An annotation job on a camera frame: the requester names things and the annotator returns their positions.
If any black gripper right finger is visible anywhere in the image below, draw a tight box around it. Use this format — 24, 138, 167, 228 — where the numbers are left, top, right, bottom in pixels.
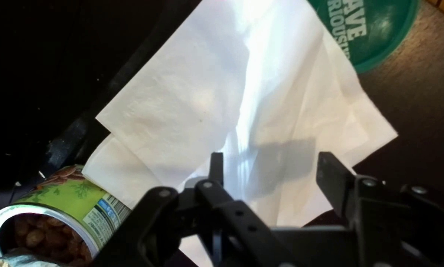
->
315, 150, 361, 214

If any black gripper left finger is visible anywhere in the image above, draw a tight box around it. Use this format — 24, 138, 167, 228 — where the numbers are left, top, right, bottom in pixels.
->
208, 151, 228, 188

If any white paper napkin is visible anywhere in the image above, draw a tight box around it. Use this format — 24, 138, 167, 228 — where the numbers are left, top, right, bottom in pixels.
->
81, 132, 208, 211
94, 0, 400, 267

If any green plastic lid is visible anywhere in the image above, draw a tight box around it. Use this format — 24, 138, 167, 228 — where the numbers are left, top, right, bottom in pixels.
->
308, 0, 421, 74

